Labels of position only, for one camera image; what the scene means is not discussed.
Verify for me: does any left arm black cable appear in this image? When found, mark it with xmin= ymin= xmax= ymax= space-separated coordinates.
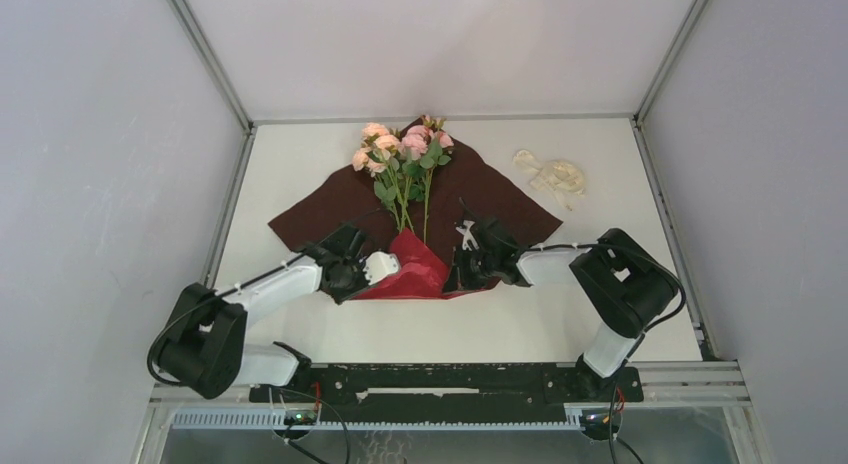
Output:
xmin=146 ymin=209 xmax=386 ymax=387

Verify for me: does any pink flower stem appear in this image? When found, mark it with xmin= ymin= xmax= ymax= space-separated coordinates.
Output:
xmin=352 ymin=145 xmax=413 ymax=232
xmin=399 ymin=116 xmax=447 ymax=184
xmin=420 ymin=130 xmax=455 ymax=244
xmin=352 ymin=122 xmax=414 ymax=232

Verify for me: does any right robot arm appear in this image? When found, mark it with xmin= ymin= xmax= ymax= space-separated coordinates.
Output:
xmin=443 ymin=218 xmax=687 ymax=400

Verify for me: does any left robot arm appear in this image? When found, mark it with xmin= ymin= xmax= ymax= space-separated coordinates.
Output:
xmin=146 ymin=224 xmax=371 ymax=401

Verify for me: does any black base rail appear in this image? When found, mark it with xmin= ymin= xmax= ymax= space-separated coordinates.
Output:
xmin=248 ymin=362 xmax=644 ymax=423

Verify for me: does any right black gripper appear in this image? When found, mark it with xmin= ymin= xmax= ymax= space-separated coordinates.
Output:
xmin=444 ymin=242 xmax=499 ymax=293

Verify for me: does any cream ribbon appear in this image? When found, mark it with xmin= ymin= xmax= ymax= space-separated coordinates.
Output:
xmin=512 ymin=149 xmax=586 ymax=211

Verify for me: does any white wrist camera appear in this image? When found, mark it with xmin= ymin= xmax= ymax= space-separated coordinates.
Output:
xmin=363 ymin=251 xmax=401 ymax=285
xmin=455 ymin=220 xmax=479 ymax=251

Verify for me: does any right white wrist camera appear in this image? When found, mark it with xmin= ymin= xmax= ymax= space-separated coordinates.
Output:
xmin=455 ymin=220 xmax=479 ymax=251

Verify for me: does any white cable duct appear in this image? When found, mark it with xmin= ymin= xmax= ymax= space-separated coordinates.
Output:
xmin=171 ymin=408 xmax=583 ymax=431

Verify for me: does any red wrapping paper sheet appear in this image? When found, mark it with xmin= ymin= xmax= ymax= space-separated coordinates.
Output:
xmin=268 ymin=141 xmax=562 ymax=300

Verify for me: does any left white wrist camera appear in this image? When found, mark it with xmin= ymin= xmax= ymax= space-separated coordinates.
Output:
xmin=363 ymin=251 xmax=401 ymax=285

